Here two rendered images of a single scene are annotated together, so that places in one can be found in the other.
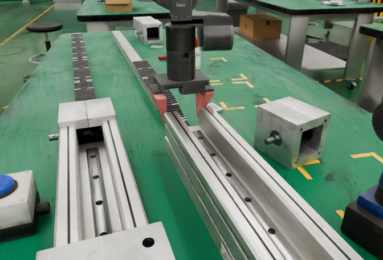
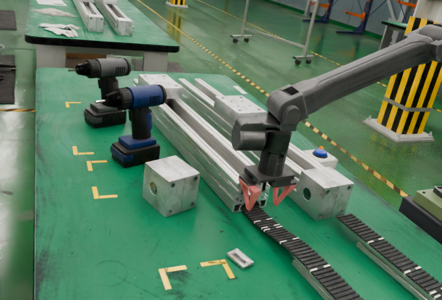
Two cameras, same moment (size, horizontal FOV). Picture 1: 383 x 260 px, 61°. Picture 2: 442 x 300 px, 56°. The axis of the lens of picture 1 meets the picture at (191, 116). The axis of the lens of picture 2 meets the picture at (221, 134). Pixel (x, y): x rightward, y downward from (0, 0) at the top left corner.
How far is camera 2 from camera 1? 1.47 m
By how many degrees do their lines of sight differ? 130
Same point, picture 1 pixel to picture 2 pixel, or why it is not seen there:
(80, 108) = (331, 176)
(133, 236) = (244, 111)
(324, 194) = not seen: hidden behind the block
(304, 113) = (165, 163)
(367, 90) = not seen: outside the picture
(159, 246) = (236, 109)
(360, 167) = (118, 187)
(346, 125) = (90, 229)
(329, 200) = not seen: hidden behind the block
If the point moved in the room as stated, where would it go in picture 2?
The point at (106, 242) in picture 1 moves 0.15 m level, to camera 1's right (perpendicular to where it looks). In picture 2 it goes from (250, 111) to (204, 107)
